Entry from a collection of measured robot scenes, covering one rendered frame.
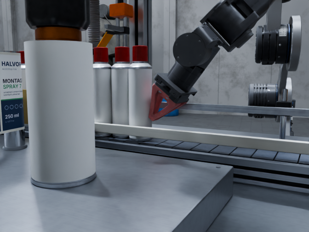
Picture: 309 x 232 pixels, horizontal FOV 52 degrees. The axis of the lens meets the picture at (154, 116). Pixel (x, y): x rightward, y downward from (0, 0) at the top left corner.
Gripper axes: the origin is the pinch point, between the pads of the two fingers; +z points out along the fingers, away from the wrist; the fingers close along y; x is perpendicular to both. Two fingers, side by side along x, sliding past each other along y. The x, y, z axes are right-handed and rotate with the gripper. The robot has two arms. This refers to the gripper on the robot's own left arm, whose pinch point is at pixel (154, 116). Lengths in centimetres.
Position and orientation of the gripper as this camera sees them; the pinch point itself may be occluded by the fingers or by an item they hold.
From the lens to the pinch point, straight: 68.8
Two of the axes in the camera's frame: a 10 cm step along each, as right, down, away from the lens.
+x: 7.1, 6.4, -2.9
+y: -4.5, 1.1, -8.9
